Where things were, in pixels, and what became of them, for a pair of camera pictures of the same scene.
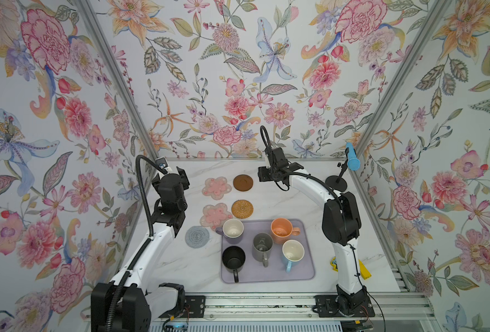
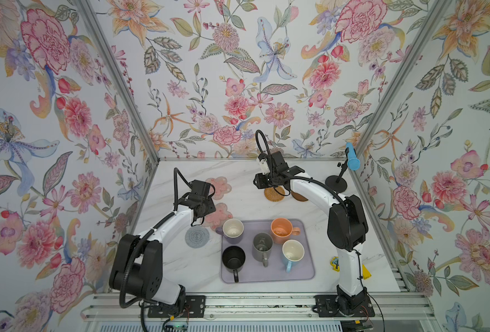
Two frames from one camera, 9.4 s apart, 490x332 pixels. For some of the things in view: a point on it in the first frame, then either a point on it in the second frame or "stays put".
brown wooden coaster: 243,182 to 297,196
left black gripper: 183,178 to 212,206
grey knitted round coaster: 196,236 stays put
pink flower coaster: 214,216 stays put
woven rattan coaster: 242,209 to 273,195
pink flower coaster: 216,188 stays put
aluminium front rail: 416,307 stays put
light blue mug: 293,252 stays put
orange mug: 282,229 stays put
